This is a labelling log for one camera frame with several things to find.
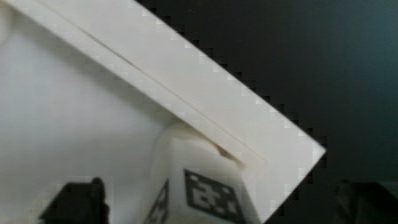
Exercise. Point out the white table leg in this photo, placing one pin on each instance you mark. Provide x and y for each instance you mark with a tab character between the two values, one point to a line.
195	193

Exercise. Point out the white square tabletop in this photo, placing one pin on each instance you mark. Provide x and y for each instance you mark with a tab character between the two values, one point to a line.
103	79

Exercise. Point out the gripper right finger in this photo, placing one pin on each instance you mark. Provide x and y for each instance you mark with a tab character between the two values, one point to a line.
366	203

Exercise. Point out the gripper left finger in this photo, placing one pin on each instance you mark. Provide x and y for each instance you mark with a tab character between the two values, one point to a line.
78	206

